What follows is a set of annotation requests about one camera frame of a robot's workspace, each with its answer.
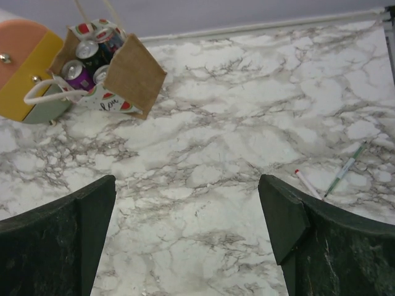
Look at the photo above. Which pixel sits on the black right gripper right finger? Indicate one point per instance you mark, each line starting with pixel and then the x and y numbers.
pixel 323 249

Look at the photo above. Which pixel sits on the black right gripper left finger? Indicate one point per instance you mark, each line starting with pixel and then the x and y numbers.
pixel 55 249

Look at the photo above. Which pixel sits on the purple beverage can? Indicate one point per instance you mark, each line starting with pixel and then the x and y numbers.
pixel 107 50
pixel 77 76

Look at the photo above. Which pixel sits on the silver slim energy can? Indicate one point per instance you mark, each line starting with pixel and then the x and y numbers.
pixel 100 74

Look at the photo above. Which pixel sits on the jute watermelon canvas bag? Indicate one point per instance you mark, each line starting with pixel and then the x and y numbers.
pixel 134 78

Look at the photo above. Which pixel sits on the black yellow beverage can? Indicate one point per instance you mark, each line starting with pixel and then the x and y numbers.
pixel 91 55

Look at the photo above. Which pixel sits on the red cola can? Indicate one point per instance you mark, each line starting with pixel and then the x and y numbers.
pixel 109 36

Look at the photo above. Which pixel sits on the red capped white marker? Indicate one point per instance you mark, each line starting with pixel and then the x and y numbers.
pixel 307 184

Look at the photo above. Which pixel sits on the green white pen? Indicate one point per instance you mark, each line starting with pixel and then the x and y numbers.
pixel 339 176

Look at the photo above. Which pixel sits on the round pastel drawer cabinet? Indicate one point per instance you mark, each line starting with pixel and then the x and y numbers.
pixel 27 51

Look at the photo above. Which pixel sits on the aluminium side rail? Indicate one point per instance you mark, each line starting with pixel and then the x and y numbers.
pixel 359 16

